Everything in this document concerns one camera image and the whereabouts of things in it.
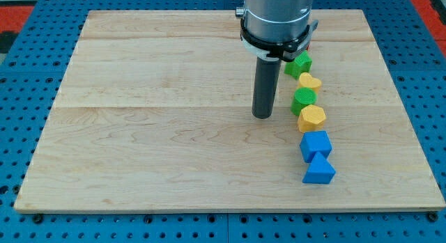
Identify blue triangle block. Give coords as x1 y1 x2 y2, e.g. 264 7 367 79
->
302 152 336 185

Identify yellow hexagon block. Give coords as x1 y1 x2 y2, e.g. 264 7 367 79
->
297 104 327 133

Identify green star block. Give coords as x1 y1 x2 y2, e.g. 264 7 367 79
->
284 50 312 80

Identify yellow heart block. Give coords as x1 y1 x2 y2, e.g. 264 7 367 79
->
297 72 322 93

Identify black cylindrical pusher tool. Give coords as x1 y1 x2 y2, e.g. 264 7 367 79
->
252 58 282 119

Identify blue cube block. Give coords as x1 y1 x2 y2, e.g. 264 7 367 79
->
300 130 332 163

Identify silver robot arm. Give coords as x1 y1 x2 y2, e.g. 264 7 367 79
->
236 0 318 62

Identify wooden board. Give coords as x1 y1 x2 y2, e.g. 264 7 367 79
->
14 10 445 214

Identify green cylinder block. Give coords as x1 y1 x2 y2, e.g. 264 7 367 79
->
291 87 317 116

